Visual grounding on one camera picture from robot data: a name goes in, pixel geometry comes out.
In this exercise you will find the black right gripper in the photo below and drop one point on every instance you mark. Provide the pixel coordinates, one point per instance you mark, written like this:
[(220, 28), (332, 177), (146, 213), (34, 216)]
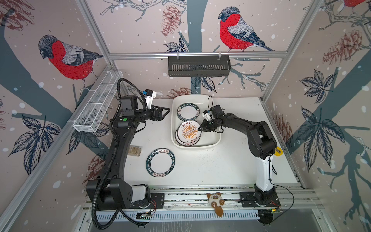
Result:
[(205, 122)]

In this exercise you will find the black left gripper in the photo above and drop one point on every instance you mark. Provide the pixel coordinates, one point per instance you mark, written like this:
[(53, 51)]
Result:
[(159, 117)]

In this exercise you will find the orange sunburst plate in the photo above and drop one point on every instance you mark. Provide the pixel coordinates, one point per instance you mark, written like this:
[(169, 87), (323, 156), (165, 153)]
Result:
[(185, 144), (188, 131)]

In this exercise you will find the green hao shi plate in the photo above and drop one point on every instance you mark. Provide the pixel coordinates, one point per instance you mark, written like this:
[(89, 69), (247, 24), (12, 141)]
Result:
[(188, 111), (160, 162)]

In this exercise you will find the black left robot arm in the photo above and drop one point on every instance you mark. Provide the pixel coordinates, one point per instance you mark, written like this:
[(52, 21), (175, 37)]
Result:
[(109, 191)]

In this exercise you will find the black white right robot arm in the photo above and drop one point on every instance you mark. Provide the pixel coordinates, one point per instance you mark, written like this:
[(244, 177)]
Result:
[(262, 145)]

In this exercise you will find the white plastic bin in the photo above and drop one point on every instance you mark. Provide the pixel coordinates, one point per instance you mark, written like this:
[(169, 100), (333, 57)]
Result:
[(204, 102)]

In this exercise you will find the brown plush toy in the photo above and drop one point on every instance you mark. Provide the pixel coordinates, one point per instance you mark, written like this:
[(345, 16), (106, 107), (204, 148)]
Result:
[(216, 201)]

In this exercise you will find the yellow tape measure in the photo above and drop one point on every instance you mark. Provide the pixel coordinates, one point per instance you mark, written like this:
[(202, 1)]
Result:
[(278, 153)]

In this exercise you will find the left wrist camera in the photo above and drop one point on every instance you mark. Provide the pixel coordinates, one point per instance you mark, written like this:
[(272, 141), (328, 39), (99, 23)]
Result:
[(149, 96)]

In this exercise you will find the black wire wall basket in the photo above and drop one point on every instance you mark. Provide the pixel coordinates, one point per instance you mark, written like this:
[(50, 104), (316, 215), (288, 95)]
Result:
[(199, 66)]

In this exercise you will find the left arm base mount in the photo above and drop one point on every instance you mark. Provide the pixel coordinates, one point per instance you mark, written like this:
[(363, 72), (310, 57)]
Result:
[(143, 198)]

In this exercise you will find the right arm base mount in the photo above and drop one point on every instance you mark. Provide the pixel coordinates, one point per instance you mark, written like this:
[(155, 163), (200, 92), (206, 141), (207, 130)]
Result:
[(259, 198)]

